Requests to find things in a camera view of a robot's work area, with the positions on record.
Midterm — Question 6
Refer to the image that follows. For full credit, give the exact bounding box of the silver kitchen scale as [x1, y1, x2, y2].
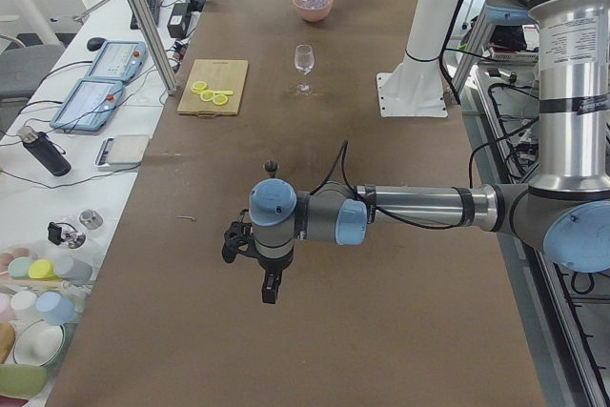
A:
[94, 134, 150, 172]

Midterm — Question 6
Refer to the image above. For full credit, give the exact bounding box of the black keyboard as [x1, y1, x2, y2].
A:
[129, 0, 163, 31]

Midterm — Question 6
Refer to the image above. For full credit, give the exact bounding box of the far lemon slice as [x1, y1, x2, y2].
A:
[191, 80, 208, 94]

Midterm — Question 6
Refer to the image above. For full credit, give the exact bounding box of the bamboo cutting board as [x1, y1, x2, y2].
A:
[177, 59, 249, 116]

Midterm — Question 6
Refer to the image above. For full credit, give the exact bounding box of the upper teach pendant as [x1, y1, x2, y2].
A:
[86, 41, 147, 83]

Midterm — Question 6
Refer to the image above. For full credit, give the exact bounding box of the lemon slice near handle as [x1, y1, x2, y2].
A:
[212, 94, 229, 106]

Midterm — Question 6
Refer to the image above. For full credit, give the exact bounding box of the white camera pillar base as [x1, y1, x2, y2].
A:
[376, 0, 461, 117]

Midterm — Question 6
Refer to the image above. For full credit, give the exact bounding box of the white green-rimmed plate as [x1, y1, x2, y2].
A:
[13, 320, 66, 367]

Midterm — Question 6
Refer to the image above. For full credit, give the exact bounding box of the steel double jigger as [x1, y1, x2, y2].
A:
[263, 159, 278, 178]

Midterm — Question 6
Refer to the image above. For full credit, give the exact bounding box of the black water bottle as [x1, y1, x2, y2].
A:
[17, 126, 71, 176]

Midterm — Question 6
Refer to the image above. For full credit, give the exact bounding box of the aluminium frame post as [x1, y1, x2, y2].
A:
[127, 0, 177, 95]

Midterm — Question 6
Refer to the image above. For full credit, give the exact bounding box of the clear wine glass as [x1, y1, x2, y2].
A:
[294, 44, 315, 94]

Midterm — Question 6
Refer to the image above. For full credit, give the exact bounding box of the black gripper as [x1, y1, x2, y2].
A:
[221, 221, 294, 304]

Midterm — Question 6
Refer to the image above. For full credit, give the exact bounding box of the middle lemon slice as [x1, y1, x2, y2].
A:
[199, 90, 215, 102]

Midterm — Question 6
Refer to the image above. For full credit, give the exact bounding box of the pink bowl of ice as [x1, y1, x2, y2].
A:
[293, 0, 334, 23]

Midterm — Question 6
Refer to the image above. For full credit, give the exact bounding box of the black clip device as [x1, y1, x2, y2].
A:
[48, 222, 65, 246]

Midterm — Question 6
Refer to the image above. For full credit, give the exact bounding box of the lower teach pendant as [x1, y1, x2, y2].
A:
[50, 78, 124, 133]

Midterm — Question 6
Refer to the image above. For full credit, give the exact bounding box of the teach pendant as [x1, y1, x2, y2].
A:
[50, 78, 124, 133]
[86, 41, 147, 83]

